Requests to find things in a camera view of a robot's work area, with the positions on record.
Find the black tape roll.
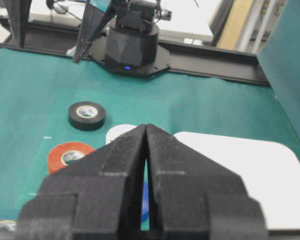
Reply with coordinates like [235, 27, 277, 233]
[68, 101, 106, 131]

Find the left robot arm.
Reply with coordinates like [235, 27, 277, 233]
[72, 0, 172, 77]

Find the green table cloth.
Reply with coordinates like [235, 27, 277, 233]
[0, 48, 300, 221]

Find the yellow tape roll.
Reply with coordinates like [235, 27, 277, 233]
[0, 219, 17, 232]

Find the white tape roll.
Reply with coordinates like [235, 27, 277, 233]
[105, 124, 137, 145]

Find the green backdrop sheet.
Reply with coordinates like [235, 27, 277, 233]
[257, 0, 300, 139]

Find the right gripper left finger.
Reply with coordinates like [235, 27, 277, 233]
[16, 124, 146, 240]

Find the red tape roll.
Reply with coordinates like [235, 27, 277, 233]
[47, 142, 94, 174]

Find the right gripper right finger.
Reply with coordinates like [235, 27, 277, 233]
[146, 124, 269, 240]

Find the white plastic tray case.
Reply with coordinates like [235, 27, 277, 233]
[174, 131, 300, 231]

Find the black mounting rail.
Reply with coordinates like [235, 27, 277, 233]
[0, 16, 269, 86]

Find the blue tape roll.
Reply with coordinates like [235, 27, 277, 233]
[141, 181, 150, 223]

